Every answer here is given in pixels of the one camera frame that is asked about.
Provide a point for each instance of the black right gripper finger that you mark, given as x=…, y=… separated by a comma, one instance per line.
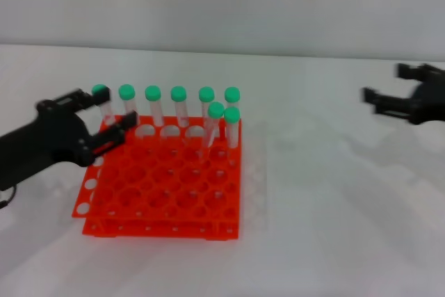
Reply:
x=420, y=72
x=393, y=105

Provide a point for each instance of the orange plastic test tube rack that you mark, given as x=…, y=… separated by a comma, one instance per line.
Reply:
x=156, y=236

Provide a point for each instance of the clear test tube green cap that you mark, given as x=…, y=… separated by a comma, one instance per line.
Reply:
x=97, y=89
x=126, y=92
x=178, y=93
x=216, y=109
x=153, y=92
x=232, y=94
x=232, y=115
x=206, y=94

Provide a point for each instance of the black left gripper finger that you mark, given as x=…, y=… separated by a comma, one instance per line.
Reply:
x=111, y=135
x=69, y=100

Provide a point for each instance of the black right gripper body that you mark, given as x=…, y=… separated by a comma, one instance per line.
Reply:
x=431, y=102

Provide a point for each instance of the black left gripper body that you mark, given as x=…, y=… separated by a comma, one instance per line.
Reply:
x=45, y=144

